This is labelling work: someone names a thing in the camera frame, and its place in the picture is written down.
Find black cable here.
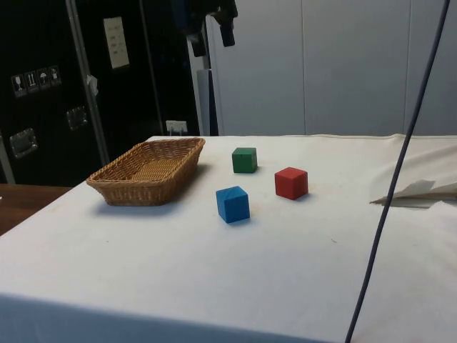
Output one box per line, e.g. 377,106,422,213
344,0,451,342

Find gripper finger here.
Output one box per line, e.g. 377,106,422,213
187,31,207,58
213,0,239,48

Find blue cube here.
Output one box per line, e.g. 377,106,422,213
215,185,250,224

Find green cube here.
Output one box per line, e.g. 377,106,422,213
231,146,258,174

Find black cabinet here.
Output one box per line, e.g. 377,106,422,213
0,0,201,187

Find red cube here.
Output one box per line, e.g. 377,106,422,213
273,166,309,201

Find pale grey locker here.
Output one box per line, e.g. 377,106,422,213
206,0,305,136

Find wicker basket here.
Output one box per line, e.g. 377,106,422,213
85,136,207,207

